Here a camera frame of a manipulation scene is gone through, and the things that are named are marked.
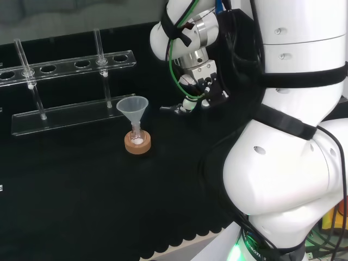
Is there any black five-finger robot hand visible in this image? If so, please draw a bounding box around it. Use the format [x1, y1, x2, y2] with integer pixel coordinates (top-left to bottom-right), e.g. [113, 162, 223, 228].
[159, 72, 231, 115]

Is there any translucent plastic funnel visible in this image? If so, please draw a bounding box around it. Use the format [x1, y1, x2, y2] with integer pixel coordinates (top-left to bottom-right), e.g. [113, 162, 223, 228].
[116, 95, 150, 132]

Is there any clear acrylic funnel stand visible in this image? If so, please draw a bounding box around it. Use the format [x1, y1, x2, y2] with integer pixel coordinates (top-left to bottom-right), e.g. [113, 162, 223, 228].
[0, 28, 137, 137]

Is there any small round-bottom glass flask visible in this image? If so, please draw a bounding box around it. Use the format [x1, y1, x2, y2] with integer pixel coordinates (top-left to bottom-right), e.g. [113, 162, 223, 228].
[128, 122, 144, 146]

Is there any yellow stop button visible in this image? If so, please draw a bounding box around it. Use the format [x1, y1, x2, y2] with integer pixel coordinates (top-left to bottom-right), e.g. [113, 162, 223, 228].
[321, 206, 344, 232]

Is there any black bench cloth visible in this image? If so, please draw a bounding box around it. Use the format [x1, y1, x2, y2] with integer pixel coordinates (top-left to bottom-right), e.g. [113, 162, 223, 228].
[0, 20, 263, 261]

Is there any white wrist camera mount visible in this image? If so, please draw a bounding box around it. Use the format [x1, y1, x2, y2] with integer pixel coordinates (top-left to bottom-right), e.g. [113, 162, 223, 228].
[185, 59, 219, 83]

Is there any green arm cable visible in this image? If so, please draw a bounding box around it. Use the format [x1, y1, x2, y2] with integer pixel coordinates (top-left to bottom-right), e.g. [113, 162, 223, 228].
[167, 0, 205, 99]

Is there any cork ring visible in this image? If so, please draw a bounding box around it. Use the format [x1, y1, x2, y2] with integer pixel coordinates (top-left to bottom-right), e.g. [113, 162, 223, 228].
[124, 130, 152, 156]

